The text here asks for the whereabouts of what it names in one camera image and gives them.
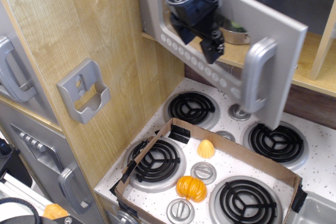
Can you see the front left stove burner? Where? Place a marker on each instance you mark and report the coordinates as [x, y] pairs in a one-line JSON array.
[[160, 169]]

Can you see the silver metal pot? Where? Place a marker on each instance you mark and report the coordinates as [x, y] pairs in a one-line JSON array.
[[233, 33]]

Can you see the grey front stove knob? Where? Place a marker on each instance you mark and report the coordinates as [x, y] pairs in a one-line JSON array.
[[180, 211]]

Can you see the back right stove burner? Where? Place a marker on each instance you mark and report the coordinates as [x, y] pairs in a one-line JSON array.
[[285, 145]]

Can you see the grey toy sink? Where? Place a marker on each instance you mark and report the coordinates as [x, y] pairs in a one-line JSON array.
[[315, 209]]

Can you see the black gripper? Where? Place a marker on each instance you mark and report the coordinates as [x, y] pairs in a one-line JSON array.
[[191, 18]]

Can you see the grey stove knob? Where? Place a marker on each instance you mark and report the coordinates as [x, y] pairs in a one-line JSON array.
[[226, 135], [237, 113], [180, 211], [205, 172]]

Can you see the grey wall phone holder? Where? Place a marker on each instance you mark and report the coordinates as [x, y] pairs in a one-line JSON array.
[[77, 83]]

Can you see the grey fridge lower door handle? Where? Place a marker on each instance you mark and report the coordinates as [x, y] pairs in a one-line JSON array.
[[64, 182]]

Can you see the grey fridge upper door handle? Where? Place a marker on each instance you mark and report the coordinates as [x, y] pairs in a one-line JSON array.
[[10, 85]]

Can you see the grey back stove knob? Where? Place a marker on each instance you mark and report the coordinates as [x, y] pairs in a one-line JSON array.
[[226, 135]]

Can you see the grey rear stove knob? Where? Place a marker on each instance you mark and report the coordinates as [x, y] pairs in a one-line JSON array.
[[237, 113]]

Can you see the orange toy at bottom left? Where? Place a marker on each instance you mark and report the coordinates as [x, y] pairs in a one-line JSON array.
[[54, 211]]

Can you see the grey oven knob bottom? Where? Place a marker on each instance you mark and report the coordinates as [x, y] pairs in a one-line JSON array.
[[126, 218]]

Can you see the yellow toy lemon half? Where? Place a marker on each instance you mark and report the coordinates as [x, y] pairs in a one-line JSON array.
[[206, 149]]

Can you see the grey fridge door handle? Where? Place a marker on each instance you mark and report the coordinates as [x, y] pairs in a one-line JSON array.
[[10, 85], [64, 182]]

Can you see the back left stove burner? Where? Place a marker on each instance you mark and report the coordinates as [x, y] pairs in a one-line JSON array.
[[193, 107]]

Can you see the grey ice dispenser panel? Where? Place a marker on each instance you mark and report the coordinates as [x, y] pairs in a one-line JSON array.
[[40, 151]]

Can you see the brown cardboard fence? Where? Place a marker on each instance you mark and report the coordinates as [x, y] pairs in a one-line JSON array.
[[230, 159]]

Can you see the orange toy pumpkin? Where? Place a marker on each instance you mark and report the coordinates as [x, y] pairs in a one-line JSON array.
[[191, 188]]

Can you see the stove burner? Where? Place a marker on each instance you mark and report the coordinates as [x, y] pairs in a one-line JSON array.
[[243, 199], [160, 169], [193, 107], [285, 145]]

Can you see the grey microwave door with handle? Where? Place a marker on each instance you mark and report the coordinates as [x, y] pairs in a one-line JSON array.
[[276, 42]]

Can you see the grey centre stove knob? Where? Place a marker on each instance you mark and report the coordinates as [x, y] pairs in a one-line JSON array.
[[205, 172]]

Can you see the front right stove burner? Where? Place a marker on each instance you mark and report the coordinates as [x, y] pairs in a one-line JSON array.
[[243, 199]]

